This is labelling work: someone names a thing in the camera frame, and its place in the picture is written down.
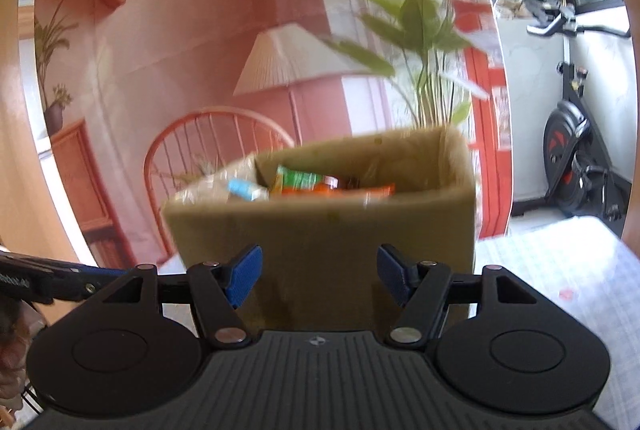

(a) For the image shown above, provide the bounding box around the printed room backdrop cloth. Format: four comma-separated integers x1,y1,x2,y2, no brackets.
17,0,516,273

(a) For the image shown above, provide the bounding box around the green snack packet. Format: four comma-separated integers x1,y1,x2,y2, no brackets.
270,165,327,197

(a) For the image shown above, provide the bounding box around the floral patterned cloth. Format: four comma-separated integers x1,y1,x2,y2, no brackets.
0,297,33,416

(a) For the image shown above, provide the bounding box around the clear plastic snack bag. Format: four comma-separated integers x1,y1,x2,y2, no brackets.
171,154,271,203

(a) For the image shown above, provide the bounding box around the brown cardboard box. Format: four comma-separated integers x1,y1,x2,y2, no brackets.
162,125,476,332

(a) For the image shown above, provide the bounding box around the black exercise bike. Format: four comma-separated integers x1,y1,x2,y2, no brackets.
525,0,635,225

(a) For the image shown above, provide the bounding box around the white checked tablecloth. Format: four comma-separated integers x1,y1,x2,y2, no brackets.
472,215,640,430

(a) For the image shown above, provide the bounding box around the orange snack packet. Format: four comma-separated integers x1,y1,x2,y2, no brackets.
281,183,397,207

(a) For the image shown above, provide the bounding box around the brown wooden panel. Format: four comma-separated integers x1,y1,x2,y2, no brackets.
619,0,640,243

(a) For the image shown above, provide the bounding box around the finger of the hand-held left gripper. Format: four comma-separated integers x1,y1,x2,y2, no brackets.
0,252,132,305

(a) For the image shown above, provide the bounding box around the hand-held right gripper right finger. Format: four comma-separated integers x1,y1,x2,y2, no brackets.
377,244,540,347

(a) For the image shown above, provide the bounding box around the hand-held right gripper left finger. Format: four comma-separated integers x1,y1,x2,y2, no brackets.
101,245,264,347

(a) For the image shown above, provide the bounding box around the light blue snack packet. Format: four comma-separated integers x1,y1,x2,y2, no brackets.
228,178,270,202

